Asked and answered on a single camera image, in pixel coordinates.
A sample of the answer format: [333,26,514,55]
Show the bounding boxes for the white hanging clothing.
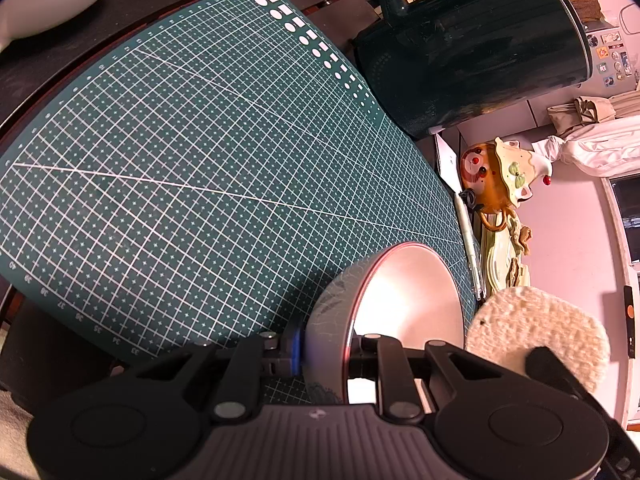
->
[547,95,640,176]

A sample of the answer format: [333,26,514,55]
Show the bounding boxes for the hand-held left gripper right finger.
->
[349,333,526,422]

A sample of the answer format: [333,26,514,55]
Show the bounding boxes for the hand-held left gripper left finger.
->
[125,331,303,422]

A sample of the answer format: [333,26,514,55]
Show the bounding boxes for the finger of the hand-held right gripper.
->
[524,346,640,461]

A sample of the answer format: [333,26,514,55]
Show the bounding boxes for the light green container lids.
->
[477,205,533,296]

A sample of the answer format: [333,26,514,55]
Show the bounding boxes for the green cutting mat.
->
[0,0,483,401]

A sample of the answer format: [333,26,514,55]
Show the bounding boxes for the white sponge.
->
[465,286,611,396]

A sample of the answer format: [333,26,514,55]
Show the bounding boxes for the white pen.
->
[455,192,488,301]

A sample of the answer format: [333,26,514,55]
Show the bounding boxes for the orange clown ceramic pot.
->
[459,136,555,211]

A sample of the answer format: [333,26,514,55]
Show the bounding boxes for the dark green kettle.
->
[352,0,593,138]

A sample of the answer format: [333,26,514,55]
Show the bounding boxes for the white note paper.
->
[434,132,463,193]

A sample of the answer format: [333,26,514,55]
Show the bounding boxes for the white bowl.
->
[302,242,480,406]

